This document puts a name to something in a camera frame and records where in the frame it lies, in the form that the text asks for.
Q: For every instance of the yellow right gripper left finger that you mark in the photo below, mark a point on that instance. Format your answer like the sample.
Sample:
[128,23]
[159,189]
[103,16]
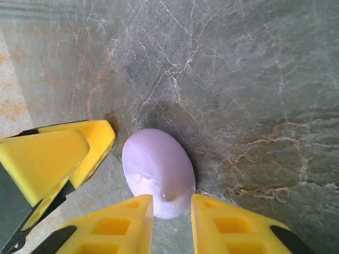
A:
[111,227]

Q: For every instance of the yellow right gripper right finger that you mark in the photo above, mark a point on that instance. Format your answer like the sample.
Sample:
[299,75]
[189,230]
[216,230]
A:
[225,230]

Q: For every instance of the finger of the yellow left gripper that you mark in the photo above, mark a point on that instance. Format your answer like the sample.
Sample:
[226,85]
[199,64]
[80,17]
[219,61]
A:
[102,140]
[45,164]

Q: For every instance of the lavender oval earbud case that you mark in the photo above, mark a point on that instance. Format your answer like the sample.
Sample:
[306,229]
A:
[156,169]

